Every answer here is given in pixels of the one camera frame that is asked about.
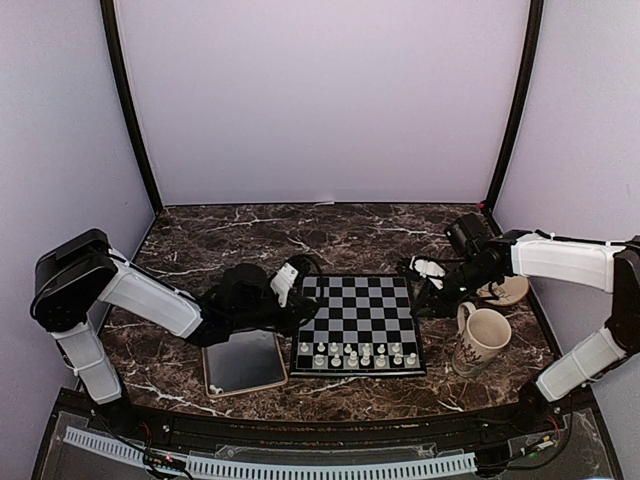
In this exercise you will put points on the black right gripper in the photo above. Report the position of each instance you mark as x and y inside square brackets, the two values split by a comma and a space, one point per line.
[431, 296]

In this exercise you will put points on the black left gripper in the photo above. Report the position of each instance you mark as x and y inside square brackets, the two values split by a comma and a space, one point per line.
[298, 307]

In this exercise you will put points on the metal tray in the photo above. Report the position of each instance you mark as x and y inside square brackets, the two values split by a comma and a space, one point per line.
[249, 361]

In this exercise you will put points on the black grey chessboard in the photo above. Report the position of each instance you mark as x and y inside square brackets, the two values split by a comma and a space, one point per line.
[358, 310]

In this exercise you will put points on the white king chess piece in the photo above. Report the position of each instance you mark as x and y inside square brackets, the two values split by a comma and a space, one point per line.
[365, 359]

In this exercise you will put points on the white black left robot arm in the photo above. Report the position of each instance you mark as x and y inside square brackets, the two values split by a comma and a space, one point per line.
[86, 270]

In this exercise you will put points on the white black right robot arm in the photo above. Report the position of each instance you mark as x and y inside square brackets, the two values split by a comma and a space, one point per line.
[592, 300]

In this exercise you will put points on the white chess piece lying left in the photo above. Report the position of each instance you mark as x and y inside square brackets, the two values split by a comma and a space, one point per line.
[216, 390]

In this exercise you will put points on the cream floral mug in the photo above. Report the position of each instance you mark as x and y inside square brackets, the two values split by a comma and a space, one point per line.
[482, 334]

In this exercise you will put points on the round wooden bird coaster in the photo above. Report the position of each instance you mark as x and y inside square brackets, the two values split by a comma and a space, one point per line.
[510, 292]

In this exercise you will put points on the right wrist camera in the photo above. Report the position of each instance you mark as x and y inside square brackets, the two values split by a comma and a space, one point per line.
[418, 268]

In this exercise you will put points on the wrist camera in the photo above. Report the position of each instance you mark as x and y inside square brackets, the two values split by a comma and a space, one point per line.
[418, 268]
[283, 282]

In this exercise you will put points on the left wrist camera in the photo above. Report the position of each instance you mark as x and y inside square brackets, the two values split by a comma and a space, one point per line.
[283, 282]

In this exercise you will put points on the white slotted cable duct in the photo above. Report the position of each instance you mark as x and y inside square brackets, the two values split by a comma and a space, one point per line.
[254, 463]

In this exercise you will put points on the black right frame post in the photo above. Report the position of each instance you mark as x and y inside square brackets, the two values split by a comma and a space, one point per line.
[530, 44]

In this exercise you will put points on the black frame post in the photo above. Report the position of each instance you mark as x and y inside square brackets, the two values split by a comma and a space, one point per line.
[530, 44]
[116, 55]

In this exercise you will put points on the black left frame post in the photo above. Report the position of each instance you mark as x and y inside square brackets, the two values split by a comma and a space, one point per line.
[116, 55]

